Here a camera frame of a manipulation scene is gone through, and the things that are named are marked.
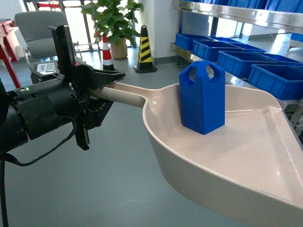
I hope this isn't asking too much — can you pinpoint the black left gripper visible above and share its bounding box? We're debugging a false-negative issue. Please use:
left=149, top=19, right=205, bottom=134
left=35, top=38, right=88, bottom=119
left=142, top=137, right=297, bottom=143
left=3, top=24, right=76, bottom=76
left=14, top=64, right=126, bottom=140

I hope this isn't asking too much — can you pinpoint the blue plastic part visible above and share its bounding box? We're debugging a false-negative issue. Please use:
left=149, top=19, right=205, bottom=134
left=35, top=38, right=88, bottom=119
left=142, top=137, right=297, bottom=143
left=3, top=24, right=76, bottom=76
left=179, top=60, right=225, bottom=135

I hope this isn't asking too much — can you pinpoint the beige plastic dustpan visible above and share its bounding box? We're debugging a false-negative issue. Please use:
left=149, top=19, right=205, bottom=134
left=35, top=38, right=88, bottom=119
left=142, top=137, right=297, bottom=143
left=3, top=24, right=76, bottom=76
left=91, top=83, right=303, bottom=227

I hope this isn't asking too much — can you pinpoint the metal shelf rack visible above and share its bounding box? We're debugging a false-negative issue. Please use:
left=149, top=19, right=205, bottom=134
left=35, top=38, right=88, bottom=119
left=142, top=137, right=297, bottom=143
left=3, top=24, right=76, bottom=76
left=171, top=0, right=303, bottom=137

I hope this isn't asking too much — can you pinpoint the red white traffic cone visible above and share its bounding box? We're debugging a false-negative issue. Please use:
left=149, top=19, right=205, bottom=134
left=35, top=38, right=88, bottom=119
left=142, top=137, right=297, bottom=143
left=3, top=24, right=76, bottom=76
left=102, top=35, right=115, bottom=71

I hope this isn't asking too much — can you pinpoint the yellow black traffic cone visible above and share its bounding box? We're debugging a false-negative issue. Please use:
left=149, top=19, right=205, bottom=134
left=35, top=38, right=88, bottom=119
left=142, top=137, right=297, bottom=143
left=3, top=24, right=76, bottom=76
left=134, top=25, right=157, bottom=73

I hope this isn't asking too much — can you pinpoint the green potted plant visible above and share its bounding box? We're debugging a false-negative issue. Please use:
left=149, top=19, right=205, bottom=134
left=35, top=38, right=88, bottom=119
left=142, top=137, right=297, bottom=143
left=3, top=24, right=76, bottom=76
left=81, top=0, right=143, bottom=59

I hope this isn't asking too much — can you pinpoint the gray office chair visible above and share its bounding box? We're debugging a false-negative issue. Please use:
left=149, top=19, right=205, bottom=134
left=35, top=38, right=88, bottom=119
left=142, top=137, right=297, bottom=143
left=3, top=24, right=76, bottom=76
left=15, top=11, right=68, bottom=59

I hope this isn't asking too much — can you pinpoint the black cable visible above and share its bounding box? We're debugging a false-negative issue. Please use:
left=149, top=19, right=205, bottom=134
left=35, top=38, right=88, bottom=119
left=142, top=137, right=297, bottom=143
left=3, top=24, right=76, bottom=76
left=0, top=115, right=78, bottom=227

